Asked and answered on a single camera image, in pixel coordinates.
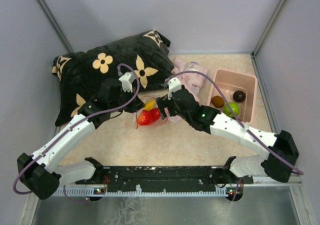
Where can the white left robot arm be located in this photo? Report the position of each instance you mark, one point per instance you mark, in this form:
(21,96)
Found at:
(42,173)

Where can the black flower-pattern pillow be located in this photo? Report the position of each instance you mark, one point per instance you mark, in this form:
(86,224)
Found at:
(81,74)

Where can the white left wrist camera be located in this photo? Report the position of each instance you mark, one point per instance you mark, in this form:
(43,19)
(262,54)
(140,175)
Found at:
(126,81)

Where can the aluminium frame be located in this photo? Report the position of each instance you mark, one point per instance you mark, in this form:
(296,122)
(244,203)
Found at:
(232,192)

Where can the pink plastic bin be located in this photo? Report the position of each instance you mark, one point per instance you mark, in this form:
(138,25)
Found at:
(229,81)

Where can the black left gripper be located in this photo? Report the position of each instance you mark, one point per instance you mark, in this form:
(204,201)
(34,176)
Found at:
(136,104)

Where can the dark brown fruit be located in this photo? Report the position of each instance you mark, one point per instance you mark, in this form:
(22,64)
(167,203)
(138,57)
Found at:
(239,96)

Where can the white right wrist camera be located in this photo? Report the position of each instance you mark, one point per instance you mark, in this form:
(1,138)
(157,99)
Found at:
(174,85)

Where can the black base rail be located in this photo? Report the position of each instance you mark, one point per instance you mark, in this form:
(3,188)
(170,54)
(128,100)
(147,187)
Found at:
(162,178)

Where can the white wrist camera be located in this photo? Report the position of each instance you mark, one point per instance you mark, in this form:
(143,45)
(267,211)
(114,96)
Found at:
(174,85)
(126,81)

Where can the clear zip bag orange zipper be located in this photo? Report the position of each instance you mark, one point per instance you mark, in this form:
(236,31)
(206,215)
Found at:
(160,122)

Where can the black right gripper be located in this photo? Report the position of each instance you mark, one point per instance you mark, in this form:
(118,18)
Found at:
(162,104)

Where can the green apple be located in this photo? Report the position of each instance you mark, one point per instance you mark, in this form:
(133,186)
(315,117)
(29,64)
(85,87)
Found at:
(233,107)

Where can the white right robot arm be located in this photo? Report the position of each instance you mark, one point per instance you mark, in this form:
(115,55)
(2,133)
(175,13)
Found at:
(276,154)

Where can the red apple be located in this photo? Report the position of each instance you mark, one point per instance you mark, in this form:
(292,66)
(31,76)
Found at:
(145,118)

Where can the brown kiwi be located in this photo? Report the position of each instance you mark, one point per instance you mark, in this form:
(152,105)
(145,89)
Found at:
(217,101)

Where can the yellow pear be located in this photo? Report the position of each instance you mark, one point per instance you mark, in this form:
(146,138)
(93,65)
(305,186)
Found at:
(150,105)

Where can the red yellow mango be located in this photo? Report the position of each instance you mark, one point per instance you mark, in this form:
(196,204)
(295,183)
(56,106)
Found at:
(156,114)

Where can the pink cloth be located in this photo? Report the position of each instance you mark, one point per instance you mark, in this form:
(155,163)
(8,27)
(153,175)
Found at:
(193,82)

